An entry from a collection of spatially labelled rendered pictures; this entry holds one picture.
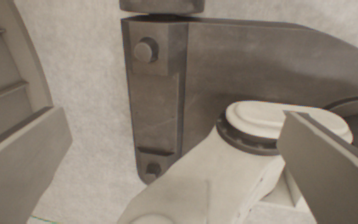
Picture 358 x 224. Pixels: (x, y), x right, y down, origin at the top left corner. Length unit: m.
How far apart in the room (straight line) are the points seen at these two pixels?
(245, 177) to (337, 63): 0.32
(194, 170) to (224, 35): 0.28
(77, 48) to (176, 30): 0.45
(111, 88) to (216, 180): 0.58
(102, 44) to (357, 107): 0.71
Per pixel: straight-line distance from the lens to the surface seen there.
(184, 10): 0.45
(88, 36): 0.75
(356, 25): 0.71
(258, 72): 0.48
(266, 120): 0.36
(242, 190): 0.30
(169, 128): 0.53
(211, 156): 0.33
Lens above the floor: 0.61
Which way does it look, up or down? 58 degrees down
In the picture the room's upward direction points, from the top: 159 degrees counter-clockwise
